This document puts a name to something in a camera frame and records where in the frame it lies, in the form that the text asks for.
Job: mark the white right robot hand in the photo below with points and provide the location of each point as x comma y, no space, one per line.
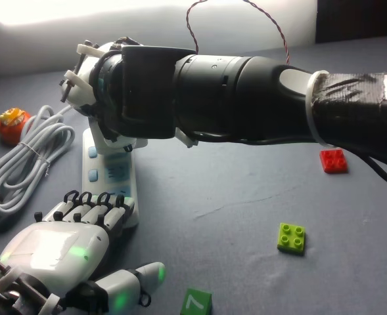
91,62

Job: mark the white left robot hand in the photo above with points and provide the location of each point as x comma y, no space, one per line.
55,252

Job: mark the white power strip blue sockets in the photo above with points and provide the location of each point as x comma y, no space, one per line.
114,174

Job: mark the white backdrop board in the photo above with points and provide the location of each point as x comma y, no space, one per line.
32,33

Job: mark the green cube with number 7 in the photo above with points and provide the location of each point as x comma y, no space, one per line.
196,302

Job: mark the grey table cloth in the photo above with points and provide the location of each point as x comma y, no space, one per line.
229,203

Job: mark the lime green toy brick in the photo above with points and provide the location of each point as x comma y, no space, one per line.
291,239

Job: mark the red toy brick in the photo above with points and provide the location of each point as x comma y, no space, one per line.
333,160

